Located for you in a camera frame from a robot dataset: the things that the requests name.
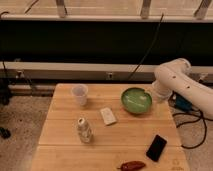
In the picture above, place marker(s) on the green ceramic bowl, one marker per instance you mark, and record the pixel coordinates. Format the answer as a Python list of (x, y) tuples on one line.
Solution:
[(136, 100)]

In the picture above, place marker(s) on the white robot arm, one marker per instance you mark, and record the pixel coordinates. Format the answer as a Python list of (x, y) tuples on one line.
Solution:
[(173, 77)]

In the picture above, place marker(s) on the translucent plastic cup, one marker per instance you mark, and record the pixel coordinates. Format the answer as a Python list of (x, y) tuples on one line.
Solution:
[(79, 93)]

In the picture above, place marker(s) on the wooden table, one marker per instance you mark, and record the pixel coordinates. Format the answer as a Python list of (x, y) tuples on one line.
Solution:
[(60, 148)]

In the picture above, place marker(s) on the small clear plastic bottle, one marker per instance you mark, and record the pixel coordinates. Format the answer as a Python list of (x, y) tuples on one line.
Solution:
[(84, 130)]

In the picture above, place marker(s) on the blue box on floor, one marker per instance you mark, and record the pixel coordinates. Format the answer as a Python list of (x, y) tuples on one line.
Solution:
[(181, 103)]

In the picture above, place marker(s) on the black smartphone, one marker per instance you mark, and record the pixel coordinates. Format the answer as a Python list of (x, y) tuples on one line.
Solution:
[(156, 148)]

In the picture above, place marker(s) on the red chili pepper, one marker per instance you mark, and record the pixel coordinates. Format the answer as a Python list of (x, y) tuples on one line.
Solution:
[(132, 166)]

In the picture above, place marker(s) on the black object at left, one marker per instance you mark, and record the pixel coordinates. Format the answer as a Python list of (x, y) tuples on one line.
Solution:
[(4, 133)]

